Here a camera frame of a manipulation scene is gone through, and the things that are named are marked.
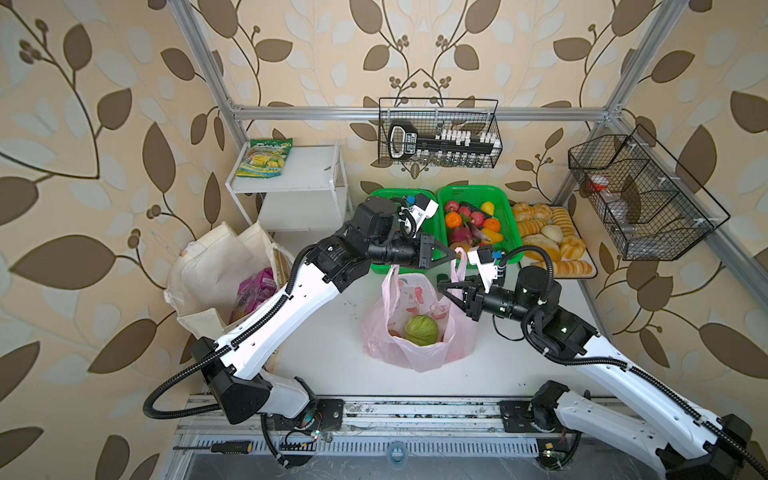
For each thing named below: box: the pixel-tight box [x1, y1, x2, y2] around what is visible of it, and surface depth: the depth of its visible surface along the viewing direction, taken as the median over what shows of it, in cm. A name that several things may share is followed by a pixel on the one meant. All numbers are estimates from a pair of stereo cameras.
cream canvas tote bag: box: [164, 221, 294, 340], surface depth 79 cm
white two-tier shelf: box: [225, 142, 353, 232], surface depth 87 cm
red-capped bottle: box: [588, 175, 628, 221], surface depth 84 cm
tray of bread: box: [511, 203, 598, 279], surface depth 107 cm
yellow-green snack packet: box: [236, 138, 294, 179], surface depth 86 cm
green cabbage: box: [404, 314, 439, 347], surface depth 82 cm
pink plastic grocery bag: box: [363, 247, 479, 372], surface depth 75 cm
